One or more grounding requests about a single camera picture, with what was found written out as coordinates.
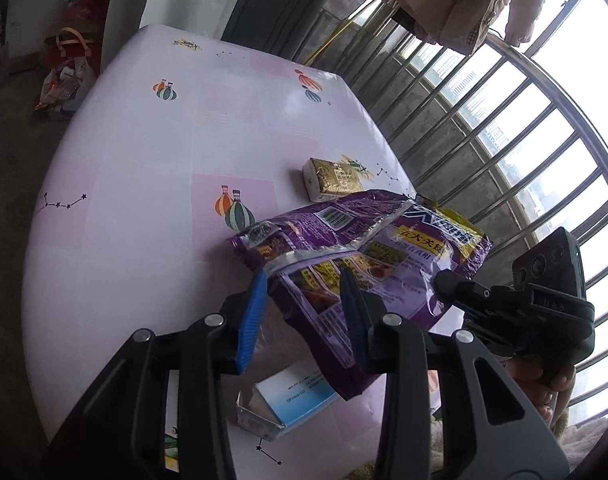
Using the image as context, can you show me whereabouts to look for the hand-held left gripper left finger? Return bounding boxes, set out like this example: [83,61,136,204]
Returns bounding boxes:
[42,269,269,480]

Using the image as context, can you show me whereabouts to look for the yellow pole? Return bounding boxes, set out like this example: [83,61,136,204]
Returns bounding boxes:
[304,0,387,66]

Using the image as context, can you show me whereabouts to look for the gold tissue packet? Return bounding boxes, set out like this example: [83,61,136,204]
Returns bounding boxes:
[302,156,367,202]

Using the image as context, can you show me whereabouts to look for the red bag with tan handles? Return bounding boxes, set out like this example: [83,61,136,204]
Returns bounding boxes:
[44,27,102,68]

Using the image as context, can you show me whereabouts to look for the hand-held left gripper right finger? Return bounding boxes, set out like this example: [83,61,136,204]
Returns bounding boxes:
[339,267,570,480]

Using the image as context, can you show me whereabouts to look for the person's right hand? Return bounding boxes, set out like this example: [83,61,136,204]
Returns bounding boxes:
[504,355,577,421]

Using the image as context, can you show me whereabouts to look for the white plastic shopping bag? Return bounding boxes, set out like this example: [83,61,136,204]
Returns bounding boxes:
[34,60,97,116]

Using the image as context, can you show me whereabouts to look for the metal balcony railing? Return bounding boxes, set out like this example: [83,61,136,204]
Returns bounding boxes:
[304,0,608,411]

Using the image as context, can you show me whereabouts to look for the beige hanging garment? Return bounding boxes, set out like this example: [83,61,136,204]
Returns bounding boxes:
[329,0,537,56]

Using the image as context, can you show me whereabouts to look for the dark grey door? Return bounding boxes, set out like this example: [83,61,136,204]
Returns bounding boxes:
[221,0,339,61]

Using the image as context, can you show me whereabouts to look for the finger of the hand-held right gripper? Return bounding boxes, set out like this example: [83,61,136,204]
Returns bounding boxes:
[434,269,522,313]
[461,307,532,356]

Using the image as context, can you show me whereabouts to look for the white hanging garment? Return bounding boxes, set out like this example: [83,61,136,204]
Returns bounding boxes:
[504,0,552,43]

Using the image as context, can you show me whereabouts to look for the purple noodle bag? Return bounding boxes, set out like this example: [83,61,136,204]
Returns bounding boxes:
[229,189,492,401]

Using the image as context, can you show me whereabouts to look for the beige fluffy blanket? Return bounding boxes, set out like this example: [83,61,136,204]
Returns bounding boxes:
[559,410,608,466]

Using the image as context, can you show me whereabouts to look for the blue white cardboard box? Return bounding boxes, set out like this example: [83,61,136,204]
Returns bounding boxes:
[236,360,342,441]

